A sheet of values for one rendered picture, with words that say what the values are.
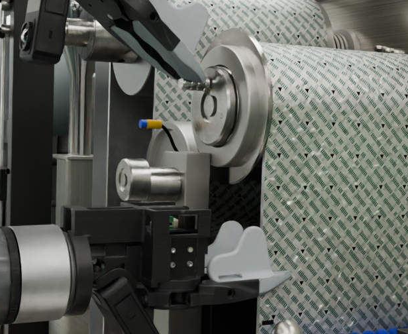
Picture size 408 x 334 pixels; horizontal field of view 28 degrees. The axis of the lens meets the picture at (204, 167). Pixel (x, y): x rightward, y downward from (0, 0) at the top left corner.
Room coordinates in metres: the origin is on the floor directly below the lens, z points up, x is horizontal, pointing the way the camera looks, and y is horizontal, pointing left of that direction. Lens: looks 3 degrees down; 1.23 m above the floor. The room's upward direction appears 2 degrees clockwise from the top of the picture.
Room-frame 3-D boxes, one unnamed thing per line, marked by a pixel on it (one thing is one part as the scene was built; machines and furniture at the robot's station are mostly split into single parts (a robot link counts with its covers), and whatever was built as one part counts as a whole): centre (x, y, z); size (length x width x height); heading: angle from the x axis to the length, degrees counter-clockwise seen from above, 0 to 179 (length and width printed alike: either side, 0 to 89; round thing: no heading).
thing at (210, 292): (0.69, -0.01, 1.09); 0.09 x 0.05 x 0.02; 117
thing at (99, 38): (1.00, 0.12, 1.34); 0.06 x 0.06 x 0.06; 28
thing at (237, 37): (0.79, -0.02, 1.25); 0.15 x 0.01 x 0.15; 28
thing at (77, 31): (0.97, 0.17, 1.34); 0.06 x 0.03 x 0.03; 118
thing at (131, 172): (0.79, 0.07, 1.18); 0.04 x 0.02 x 0.04; 28
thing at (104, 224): (0.68, 0.06, 1.12); 0.12 x 0.08 x 0.09; 118
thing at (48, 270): (0.65, 0.13, 1.11); 0.08 x 0.05 x 0.08; 28
